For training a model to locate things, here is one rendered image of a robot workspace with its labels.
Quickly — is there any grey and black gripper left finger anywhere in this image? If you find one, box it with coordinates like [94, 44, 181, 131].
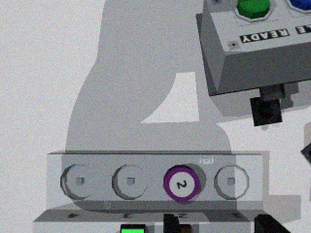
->
[163, 214, 182, 233]

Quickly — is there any grey cap tray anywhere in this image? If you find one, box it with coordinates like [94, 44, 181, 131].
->
[33, 152, 268, 233]

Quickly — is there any grey key housing panel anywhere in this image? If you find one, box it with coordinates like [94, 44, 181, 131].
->
[195, 0, 311, 126]

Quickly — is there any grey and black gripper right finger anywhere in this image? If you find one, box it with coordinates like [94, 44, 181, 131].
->
[254, 215, 291, 233]

